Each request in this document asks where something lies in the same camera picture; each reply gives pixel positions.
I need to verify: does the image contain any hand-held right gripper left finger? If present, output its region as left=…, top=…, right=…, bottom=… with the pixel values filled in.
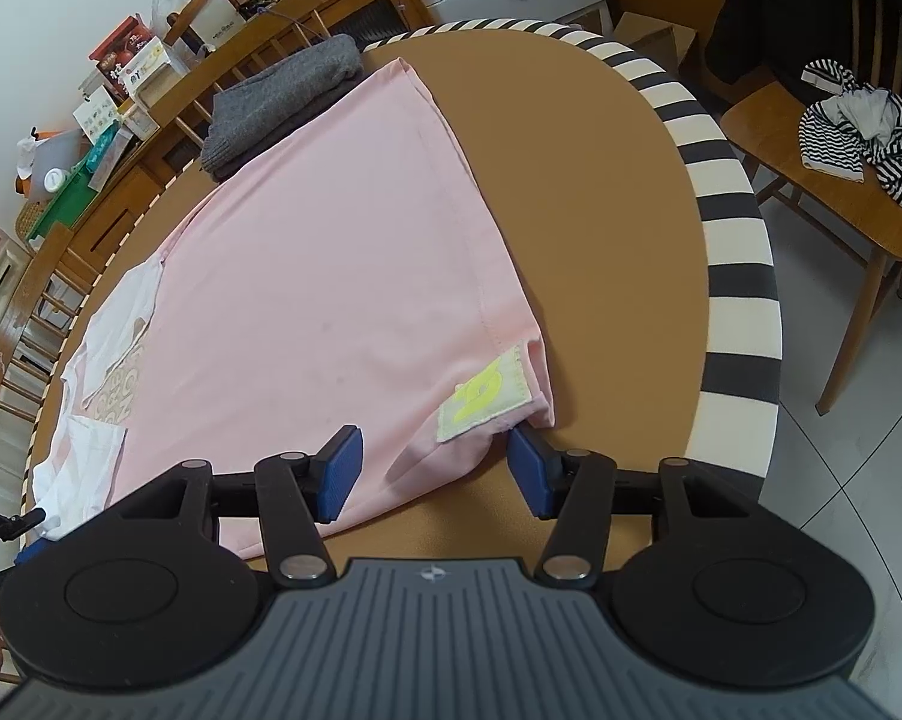
left=113, top=424, right=366, bottom=587

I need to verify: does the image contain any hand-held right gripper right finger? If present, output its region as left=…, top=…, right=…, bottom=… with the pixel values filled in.
left=507, top=424, right=759, bottom=590

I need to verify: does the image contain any pink and white t-shirt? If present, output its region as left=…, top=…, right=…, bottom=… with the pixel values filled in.
left=27, top=60, right=557, bottom=560

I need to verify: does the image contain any wooden sideboard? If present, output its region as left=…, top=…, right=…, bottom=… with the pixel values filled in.
left=27, top=0, right=441, bottom=293

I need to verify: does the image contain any green plastic basket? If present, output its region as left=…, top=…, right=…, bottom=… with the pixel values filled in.
left=35, top=157, right=100, bottom=233

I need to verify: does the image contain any grey folded sweater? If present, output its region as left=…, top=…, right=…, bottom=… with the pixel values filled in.
left=200, top=34, right=366, bottom=182

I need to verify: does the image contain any teal packet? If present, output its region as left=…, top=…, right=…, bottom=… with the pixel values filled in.
left=85, top=124, right=122, bottom=173

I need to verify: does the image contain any grey bag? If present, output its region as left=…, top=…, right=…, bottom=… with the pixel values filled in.
left=23, top=127, right=92, bottom=200

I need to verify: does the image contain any wooden chair with flat seat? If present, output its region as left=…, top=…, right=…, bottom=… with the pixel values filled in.
left=721, top=0, right=902, bottom=417

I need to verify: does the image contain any white calendar card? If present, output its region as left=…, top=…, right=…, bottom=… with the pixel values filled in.
left=72, top=86, right=122, bottom=140

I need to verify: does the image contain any cardboard box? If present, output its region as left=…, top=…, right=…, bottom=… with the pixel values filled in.
left=612, top=11, right=698, bottom=76

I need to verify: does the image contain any white carton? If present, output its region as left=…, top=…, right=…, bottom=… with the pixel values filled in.
left=117, top=41, right=175, bottom=102

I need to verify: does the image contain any red gift box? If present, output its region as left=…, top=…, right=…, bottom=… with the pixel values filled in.
left=89, top=15, right=160, bottom=87

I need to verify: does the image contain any black white striped garment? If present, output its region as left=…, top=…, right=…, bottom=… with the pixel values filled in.
left=799, top=56, right=902, bottom=215

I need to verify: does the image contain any dark jacket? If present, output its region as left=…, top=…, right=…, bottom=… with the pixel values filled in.
left=702, top=0, right=902, bottom=102

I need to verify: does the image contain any white box with brown handle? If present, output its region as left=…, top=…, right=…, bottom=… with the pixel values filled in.
left=164, top=0, right=253, bottom=50

